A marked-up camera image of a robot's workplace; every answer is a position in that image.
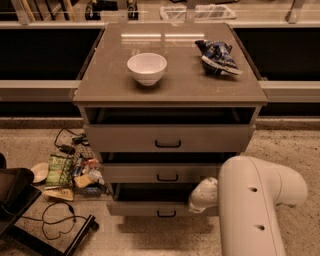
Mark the tan snack bag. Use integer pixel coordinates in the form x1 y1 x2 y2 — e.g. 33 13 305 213
42 188 74 201

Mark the grey drawer cabinet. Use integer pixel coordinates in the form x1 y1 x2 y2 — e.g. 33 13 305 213
72 22 269 210

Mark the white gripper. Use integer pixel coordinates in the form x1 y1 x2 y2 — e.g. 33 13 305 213
188 177 218 213

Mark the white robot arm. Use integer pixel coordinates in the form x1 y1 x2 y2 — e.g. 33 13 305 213
188 156 308 256

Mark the black power adapter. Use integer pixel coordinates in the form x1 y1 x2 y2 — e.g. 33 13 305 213
59 144 76 155

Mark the yellow sponge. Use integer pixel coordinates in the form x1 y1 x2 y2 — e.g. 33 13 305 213
74 174 94 188

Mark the black cable on floor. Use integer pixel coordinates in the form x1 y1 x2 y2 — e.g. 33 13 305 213
20 200 88 241

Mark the green chip bag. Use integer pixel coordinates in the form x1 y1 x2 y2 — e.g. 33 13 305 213
45 154 73 187

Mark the white plate on floor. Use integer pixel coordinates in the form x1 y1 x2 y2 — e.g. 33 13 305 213
31 162 49 183

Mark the black chair base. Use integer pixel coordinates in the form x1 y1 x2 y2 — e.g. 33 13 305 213
0 153 99 256

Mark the white ceramic bowl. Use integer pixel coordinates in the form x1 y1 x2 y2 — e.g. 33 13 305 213
127 53 167 86

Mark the grey drawer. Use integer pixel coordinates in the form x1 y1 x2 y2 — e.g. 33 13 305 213
105 182 219 218
84 124 255 153
102 163 220 183

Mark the wire basket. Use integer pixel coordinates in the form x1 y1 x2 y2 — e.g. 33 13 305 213
74 186 107 197

